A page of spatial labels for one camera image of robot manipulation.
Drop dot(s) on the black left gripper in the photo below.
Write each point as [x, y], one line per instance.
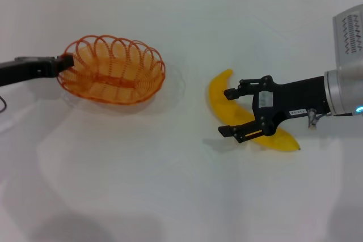
[25, 70]

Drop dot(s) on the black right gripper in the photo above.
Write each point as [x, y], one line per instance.
[295, 97]

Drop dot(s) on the yellow plastic banana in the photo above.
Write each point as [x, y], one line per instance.
[218, 97]

